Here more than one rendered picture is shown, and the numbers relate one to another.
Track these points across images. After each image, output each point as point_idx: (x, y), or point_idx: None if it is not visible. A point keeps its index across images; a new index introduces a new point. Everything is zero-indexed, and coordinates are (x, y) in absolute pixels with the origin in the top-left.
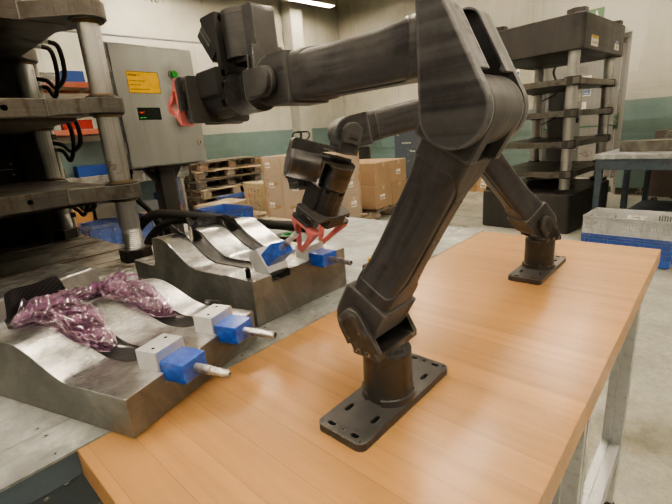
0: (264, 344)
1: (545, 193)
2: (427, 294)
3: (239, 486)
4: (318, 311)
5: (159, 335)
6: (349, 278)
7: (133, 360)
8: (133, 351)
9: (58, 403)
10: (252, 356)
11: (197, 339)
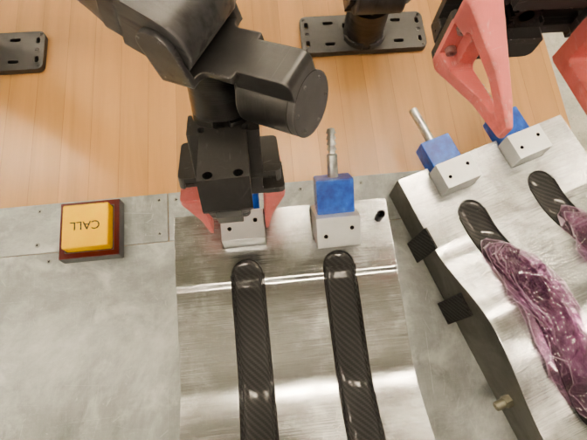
0: (389, 178)
1: None
2: (152, 124)
3: None
4: (287, 196)
5: (510, 206)
6: (161, 255)
7: (544, 172)
8: (540, 198)
9: None
10: (410, 169)
11: (479, 163)
